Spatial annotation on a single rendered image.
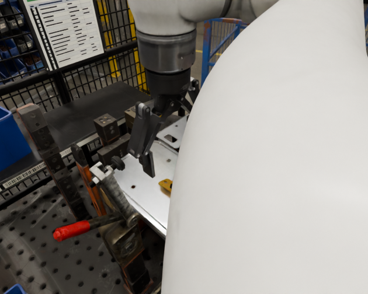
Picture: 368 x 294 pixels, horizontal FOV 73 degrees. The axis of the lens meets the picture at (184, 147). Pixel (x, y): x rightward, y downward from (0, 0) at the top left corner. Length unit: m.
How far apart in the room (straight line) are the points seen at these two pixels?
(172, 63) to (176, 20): 0.06
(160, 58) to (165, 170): 0.39
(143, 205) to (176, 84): 0.33
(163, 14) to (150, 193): 0.43
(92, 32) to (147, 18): 0.63
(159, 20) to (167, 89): 0.10
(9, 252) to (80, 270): 0.26
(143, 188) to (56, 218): 0.48
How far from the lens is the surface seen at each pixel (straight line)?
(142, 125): 0.42
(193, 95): 0.51
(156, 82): 0.40
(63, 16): 0.93
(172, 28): 0.36
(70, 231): 0.46
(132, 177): 0.69
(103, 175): 0.41
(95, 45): 0.99
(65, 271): 0.95
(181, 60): 0.38
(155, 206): 0.62
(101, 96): 0.99
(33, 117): 0.67
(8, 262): 1.05
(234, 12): 0.39
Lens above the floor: 1.51
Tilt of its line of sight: 43 degrees down
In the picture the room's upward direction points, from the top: straight up
